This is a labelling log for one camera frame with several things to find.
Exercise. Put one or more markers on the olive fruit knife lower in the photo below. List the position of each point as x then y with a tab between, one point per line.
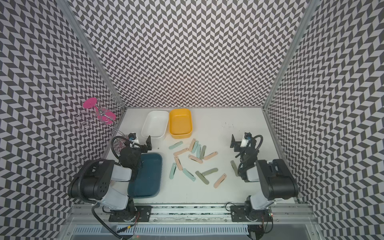
202	177

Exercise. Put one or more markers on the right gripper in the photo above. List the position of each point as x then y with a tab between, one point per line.
233	144

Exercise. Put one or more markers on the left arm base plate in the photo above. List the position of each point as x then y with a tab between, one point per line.
138	213

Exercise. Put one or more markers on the olive fruit knife right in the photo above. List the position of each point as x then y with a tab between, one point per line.
235	168

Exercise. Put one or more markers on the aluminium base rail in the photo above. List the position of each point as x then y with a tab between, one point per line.
219	214

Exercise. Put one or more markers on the mint fruit knife far left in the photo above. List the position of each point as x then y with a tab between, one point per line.
175	145

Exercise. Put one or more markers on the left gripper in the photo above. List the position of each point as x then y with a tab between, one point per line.
149	145

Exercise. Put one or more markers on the mint fruit knife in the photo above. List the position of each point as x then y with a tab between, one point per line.
198	151
173	170
195	147
175	145
189	175

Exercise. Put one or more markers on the mint fruit knife upper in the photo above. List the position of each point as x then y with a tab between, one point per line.
195	147

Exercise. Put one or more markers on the mint fruit knife middle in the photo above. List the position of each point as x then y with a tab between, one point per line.
198	151

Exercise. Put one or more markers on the dark teal storage box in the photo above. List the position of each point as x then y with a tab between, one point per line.
148	181

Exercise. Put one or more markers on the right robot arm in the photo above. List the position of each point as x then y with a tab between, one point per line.
274	177

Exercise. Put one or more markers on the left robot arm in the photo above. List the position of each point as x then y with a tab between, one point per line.
92	184

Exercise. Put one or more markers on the pink fruit knife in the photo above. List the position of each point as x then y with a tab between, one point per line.
178	163
208	157
220	180
198	160
181	152
192	145

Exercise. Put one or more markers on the mint fruit knife lower left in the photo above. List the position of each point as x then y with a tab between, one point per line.
173	170

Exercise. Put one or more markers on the olive fruit knife upper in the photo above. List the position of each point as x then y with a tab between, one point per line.
202	153

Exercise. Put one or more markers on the white storage box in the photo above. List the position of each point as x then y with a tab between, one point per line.
156	125

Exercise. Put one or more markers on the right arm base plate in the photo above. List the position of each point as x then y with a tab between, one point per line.
240	214

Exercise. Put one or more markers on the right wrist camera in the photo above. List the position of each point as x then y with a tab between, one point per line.
246	139

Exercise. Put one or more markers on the olive fruit knife angled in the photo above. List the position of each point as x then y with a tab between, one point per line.
208	172

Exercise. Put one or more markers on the yellow storage box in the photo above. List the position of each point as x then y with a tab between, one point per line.
180	123

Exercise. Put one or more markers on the olive fruit knife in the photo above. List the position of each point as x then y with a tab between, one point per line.
202	177
202	153
235	168

